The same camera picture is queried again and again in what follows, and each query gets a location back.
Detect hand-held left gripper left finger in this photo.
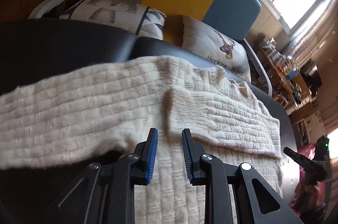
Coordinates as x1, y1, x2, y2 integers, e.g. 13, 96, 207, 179
49, 128, 159, 224

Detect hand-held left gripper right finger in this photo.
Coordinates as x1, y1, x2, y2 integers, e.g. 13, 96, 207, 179
181, 128, 304, 224

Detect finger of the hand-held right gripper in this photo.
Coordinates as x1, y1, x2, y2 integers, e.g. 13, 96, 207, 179
283, 147, 315, 169

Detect cream knit sweater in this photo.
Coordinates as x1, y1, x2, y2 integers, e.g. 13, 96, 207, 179
0, 55, 284, 224

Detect pink cloth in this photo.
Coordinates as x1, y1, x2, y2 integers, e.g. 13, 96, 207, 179
290, 143, 338, 214

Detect wooden side table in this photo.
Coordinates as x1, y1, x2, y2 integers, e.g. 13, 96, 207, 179
255, 37, 312, 108

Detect black television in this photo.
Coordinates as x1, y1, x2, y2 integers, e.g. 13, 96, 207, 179
301, 59, 323, 88

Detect cluster of white jars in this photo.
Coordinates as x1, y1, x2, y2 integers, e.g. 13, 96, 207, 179
260, 37, 293, 74

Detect deer print pillow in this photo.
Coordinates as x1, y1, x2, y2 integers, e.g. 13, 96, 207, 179
182, 15, 251, 82

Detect patterned beige curtain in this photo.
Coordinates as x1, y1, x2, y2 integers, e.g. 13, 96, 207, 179
282, 0, 338, 63

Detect geometric patterned pillow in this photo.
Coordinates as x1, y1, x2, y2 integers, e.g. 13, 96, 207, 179
59, 0, 168, 38

